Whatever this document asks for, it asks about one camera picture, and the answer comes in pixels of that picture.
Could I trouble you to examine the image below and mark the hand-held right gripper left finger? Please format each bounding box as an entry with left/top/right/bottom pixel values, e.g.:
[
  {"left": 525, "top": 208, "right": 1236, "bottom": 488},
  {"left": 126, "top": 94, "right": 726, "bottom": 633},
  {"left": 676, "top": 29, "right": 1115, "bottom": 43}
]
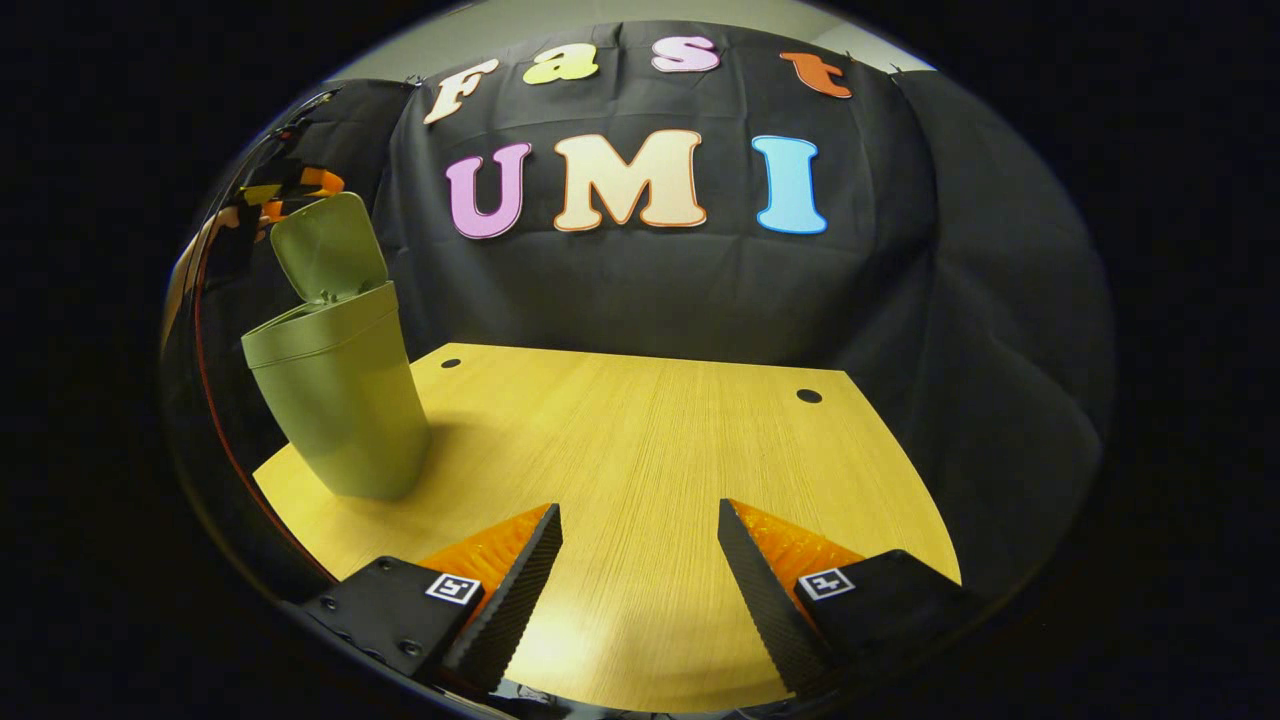
[{"left": 300, "top": 503, "right": 563, "bottom": 701}]

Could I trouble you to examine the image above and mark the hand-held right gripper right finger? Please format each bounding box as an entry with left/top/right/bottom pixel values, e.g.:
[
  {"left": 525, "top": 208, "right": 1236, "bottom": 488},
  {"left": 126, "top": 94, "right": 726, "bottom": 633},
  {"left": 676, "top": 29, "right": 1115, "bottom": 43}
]
[{"left": 717, "top": 498, "right": 991, "bottom": 701}]

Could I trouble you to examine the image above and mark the light green desktop garbage bin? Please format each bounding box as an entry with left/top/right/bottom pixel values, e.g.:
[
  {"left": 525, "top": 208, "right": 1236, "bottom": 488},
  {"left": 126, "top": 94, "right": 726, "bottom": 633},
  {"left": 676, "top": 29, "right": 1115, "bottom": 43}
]
[{"left": 240, "top": 192, "right": 433, "bottom": 501}]

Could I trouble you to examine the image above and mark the wooden desktop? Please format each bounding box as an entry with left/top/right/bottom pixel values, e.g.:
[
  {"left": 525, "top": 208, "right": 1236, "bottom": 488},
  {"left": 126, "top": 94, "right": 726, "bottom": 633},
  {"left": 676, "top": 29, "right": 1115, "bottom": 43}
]
[{"left": 252, "top": 343, "right": 963, "bottom": 713}]

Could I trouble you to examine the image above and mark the black backdrop cloth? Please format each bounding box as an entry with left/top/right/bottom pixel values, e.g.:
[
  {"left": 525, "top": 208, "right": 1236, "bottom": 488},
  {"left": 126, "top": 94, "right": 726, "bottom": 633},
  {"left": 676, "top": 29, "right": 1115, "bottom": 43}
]
[{"left": 160, "top": 20, "right": 1116, "bottom": 601}]

